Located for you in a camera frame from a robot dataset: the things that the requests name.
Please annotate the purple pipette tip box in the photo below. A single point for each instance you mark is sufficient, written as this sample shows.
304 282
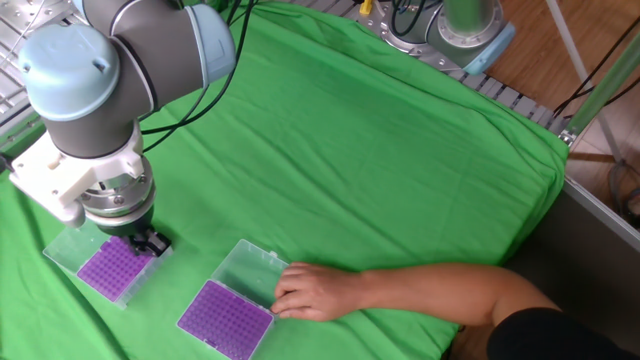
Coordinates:
225 320
112 267

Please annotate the white wrist mounting bracket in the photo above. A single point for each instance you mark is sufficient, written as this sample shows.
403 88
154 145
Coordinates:
45 180

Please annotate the bare human hand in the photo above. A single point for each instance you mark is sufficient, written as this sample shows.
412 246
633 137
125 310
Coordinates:
315 292

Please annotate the black shirt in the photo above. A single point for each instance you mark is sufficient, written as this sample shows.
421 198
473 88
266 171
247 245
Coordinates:
550 337

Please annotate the green table cloth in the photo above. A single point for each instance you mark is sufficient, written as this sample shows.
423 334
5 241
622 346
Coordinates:
375 165

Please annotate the white slanted pole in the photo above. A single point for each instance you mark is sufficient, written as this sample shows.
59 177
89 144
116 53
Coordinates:
575 61

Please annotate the aluminium mounting plate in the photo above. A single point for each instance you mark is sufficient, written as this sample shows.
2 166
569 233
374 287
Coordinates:
45 12

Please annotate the bare human forearm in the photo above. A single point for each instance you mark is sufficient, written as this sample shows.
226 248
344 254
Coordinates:
440 292

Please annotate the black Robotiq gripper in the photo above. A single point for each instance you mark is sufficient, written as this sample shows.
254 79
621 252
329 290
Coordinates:
125 227

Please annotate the green frame post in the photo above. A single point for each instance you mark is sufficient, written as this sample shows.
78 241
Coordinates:
600 89

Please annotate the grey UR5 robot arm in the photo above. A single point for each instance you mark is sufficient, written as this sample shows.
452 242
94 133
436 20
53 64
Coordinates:
85 125

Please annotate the small yellow object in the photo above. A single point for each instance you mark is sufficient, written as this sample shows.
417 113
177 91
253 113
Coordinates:
366 6

